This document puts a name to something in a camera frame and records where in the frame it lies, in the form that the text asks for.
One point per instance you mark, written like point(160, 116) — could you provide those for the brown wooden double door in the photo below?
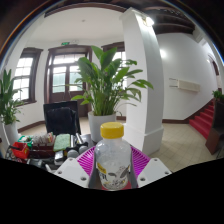
point(63, 96)

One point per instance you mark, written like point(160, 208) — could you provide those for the brown tray with snack jars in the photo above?
point(41, 145)

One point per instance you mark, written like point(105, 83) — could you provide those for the red-carpeted staircase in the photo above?
point(203, 121)

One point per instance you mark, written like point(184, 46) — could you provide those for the leafy plant in white pot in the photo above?
point(11, 133)
point(95, 125)

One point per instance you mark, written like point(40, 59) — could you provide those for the black chair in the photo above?
point(61, 118)

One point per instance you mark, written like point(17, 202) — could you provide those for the brown wooden stand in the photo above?
point(215, 133)

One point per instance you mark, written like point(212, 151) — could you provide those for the small green plant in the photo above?
point(218, 95)

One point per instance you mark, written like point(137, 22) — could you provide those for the white emergency wall lamp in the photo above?
point(148, 21)

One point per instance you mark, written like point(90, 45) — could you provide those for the white wall radiator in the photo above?
point(186, 85)

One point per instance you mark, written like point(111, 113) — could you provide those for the green cloth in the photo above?
point(62, 142)

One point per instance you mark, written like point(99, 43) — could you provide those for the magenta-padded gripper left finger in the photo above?
point(71, 171)

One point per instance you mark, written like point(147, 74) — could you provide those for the green exit sign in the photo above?
point(65, 43)

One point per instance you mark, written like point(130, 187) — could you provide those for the grey round ball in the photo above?
point(72, 153)
point(83, 149)

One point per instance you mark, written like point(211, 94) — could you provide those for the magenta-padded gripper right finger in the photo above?
point(152, 171)

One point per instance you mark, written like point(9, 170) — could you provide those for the clear bottle with yellow cap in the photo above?
point(112, 156)

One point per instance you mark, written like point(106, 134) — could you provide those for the red plastic box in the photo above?
point(20, 150)

